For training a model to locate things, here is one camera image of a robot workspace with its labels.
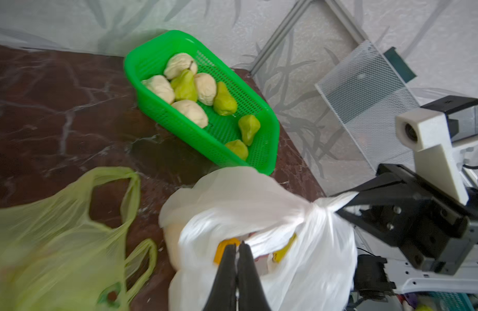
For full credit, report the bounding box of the green pear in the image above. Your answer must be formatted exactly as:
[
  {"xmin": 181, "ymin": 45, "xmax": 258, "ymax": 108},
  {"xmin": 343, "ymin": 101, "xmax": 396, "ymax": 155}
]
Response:
[
  {"xmin": 170, "ymin": 69, "xmax": 198, "ymax": 102},
  {"xmin": 238, "ymin": 115, "xmax": 261, "ymax": 146}
]

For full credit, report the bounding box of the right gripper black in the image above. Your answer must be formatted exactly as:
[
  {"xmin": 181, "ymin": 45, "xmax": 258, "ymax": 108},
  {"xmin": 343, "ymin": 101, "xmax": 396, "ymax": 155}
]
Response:
[{"xmin": 337, "ymin": 164, "xmax": 478, "ymax": 275}]

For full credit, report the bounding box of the white printed plastic bag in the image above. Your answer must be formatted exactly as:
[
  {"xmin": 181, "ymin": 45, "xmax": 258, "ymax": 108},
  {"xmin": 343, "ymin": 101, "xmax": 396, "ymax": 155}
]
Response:
[{"xmin": 158, "ymin": 167, "xmax": 357, "ymax": 310}]

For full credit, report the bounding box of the green pear right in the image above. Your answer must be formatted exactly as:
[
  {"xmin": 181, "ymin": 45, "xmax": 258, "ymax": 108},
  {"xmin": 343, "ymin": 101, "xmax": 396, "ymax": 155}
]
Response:
[{"xmin": 238, "ymin": 115, "xmax": 261, "ymax": 146}]

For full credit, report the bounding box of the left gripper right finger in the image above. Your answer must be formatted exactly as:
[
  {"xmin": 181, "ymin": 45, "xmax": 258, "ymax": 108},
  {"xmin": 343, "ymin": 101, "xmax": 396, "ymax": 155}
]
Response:
[{"xmin": 236, "ymin": 242, "xmax": 271, "ymax": 311}]

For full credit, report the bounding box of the green plastic basket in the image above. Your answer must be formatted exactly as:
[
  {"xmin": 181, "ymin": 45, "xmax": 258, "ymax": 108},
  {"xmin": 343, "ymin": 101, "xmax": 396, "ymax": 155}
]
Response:
[{"xmin": 123, "ymin": 30, "xmax": 280, "ymax": 175}]

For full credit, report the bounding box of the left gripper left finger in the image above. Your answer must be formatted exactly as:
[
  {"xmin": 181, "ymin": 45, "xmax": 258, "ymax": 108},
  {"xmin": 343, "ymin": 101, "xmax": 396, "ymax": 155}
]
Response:
[{"xmin": 203, "ymin": 244, "xmax": 236, "ymax": 311}]

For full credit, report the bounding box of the orange yellow pear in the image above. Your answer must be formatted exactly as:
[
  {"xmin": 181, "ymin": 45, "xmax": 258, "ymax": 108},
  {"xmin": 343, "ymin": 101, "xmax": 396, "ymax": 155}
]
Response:
[{"xmin": 214, "ymin": 238, "xmax": 241, "ymax": 265}]

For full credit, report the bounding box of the white wire mesh basket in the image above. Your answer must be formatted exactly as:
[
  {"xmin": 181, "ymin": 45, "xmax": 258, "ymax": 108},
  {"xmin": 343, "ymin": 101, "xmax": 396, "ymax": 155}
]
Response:
[{"xmin": 315, "ymin": 40, "xmax": 420, "ymax": 170}]

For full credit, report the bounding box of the green avocado plastic bag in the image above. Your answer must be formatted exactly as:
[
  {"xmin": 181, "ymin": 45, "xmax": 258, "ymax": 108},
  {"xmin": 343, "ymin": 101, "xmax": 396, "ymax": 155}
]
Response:
[{"xmin": 0, "ymin": 167, "xmax": 157, "ymax": 310}]

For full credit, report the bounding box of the white pear left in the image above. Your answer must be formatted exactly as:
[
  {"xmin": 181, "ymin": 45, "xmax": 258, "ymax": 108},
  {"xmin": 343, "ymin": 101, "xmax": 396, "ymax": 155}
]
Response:
[{"xmin": 142, "ymin": 75, "xmax": 175, "ymax": 104}]

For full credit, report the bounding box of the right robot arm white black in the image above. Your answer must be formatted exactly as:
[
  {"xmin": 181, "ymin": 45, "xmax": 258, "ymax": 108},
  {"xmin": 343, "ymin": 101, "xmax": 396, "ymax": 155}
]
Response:
[{"xmin": 338, "ymin": 164, "xmax": 478, "ymax": 296}]

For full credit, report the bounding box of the dark green card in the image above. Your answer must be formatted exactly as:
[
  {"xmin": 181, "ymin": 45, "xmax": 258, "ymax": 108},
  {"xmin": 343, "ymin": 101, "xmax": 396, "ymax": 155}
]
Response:
[{"xmin": 384, "ymin": 47, "xmax": 417, "ymax": 84}]

